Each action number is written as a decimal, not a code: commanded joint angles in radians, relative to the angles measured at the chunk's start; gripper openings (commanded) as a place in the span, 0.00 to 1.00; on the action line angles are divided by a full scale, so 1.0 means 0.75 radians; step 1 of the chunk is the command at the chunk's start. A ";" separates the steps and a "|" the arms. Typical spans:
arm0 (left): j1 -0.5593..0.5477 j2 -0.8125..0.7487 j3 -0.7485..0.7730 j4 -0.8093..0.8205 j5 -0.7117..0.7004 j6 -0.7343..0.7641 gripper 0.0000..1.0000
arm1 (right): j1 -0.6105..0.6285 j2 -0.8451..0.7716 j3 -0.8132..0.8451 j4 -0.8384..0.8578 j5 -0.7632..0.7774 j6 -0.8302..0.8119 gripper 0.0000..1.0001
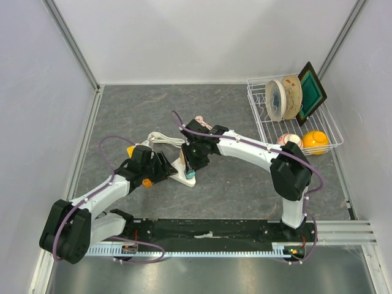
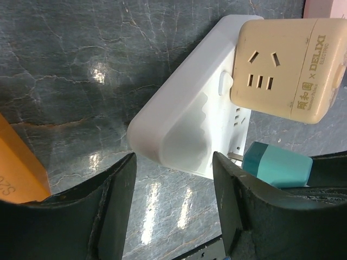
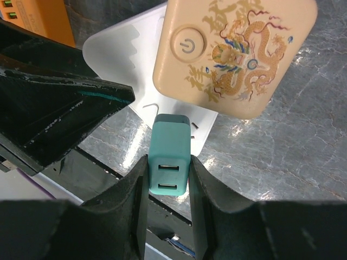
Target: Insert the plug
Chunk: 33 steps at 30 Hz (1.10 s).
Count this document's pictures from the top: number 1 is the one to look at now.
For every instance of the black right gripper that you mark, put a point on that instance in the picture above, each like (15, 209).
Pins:
(193, 164)

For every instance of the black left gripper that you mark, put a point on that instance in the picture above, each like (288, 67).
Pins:
(164, 170)

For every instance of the white triangular power strip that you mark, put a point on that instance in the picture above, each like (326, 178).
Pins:
(180, 176)

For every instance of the teal charger adapter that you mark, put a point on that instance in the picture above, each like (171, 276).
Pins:
(190, 175)

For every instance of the orange power strip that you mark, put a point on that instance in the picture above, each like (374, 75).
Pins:
(147, 183)

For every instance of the yellow cube socket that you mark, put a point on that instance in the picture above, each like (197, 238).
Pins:
(130, 151)

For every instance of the beige cube socket adapter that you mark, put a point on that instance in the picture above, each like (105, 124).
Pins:
(182, 158)

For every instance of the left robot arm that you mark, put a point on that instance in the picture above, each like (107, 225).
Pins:
(72, 227)

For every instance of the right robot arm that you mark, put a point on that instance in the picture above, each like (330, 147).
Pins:
(288, 167)

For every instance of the red white patterned bowl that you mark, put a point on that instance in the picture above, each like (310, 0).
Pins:
(289, 137)

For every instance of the cream plate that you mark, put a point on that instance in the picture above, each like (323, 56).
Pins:
(275, 100)

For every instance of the beige patterned plate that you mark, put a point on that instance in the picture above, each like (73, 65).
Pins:
(294, 96)

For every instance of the yellow bowl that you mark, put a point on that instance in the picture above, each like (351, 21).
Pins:
(316, 142)

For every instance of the green square dish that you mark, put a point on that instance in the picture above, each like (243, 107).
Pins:
(313, 93)

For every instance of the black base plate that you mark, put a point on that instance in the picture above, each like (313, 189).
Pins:
(216, 233)

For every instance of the white wire dish rack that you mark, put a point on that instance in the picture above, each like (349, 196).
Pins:
(269, 131)

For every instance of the grey cable duct rail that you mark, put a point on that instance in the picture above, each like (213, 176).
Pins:
(128, 250)

